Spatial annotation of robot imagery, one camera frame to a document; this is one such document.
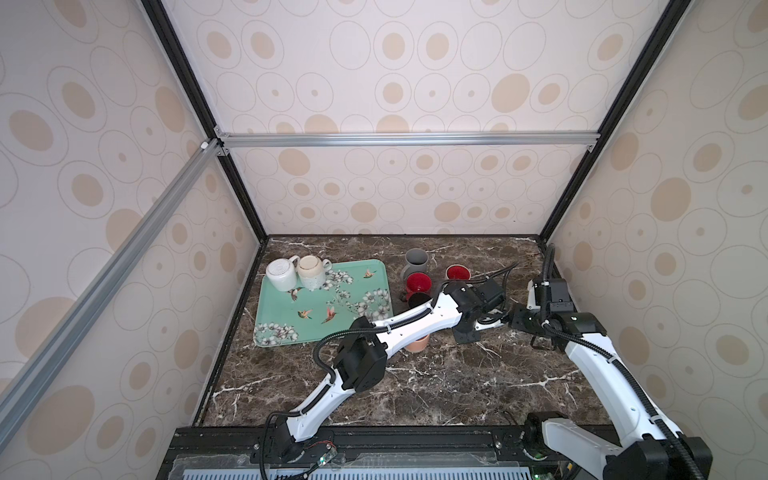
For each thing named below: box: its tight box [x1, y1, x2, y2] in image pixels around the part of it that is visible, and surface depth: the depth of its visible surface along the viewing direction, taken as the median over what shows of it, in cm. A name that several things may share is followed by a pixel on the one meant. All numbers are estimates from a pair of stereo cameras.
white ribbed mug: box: [265, 255, 300, 292], surface depth 102 cm
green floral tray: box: [253, 259, 394, 348], surface depth 102 cm
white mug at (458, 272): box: [445, 264, 472, 280], surface depth 103 cm
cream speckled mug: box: [297, 255, 332, 291], surface depth 102 cm
